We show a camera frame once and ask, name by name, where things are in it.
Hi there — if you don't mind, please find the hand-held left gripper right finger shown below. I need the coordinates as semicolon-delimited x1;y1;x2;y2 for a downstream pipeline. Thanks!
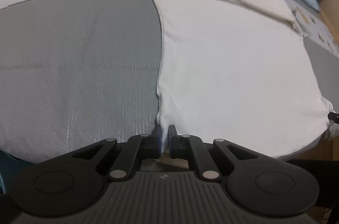
169;125;259;182

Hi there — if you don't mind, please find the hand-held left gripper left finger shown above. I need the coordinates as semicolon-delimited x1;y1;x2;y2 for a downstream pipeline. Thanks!
71;125;163;182

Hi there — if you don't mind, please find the white long-sleeve shirt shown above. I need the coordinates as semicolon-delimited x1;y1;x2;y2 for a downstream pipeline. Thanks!
151;0;335;160

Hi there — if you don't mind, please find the grey deer print bed sheet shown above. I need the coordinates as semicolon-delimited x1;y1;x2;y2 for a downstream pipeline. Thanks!
0;0;339;164

